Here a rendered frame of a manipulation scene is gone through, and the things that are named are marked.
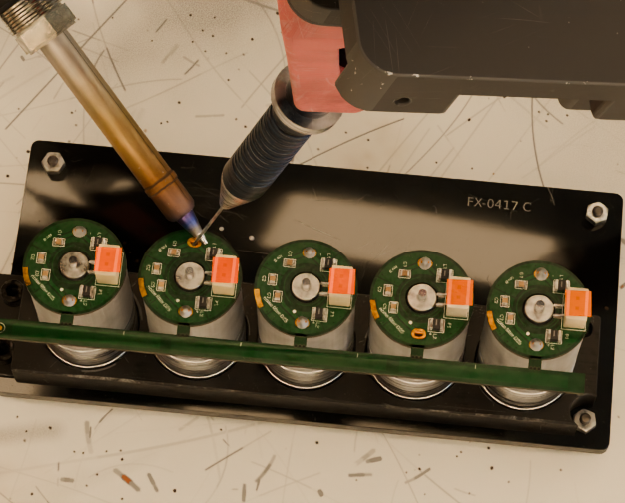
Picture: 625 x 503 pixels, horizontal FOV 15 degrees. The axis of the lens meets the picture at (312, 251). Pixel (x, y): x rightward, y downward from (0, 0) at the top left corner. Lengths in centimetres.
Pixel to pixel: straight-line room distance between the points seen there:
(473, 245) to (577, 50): 24
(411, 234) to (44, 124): 11
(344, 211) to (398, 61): 25
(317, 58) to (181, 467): 20
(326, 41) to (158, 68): 24
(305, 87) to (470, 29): 9
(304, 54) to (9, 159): 23
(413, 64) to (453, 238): 25
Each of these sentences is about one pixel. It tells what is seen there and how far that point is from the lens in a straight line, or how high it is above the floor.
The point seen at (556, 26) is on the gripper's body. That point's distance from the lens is 38.
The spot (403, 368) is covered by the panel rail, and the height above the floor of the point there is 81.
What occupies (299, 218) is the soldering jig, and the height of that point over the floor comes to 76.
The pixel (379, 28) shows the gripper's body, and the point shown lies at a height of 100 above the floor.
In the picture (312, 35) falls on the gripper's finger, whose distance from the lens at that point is 40.
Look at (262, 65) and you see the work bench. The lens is 65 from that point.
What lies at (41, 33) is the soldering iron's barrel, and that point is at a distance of 55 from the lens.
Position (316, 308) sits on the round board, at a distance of 55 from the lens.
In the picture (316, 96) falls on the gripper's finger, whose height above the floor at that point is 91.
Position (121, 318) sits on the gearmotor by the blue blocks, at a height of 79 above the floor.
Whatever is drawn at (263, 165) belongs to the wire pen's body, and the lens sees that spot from 51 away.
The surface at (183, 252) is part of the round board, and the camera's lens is 56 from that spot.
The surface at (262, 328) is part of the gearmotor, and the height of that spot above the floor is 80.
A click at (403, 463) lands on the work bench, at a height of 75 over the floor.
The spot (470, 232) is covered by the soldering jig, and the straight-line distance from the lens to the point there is 62.
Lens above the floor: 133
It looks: 69 degrees down
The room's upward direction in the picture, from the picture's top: straight up
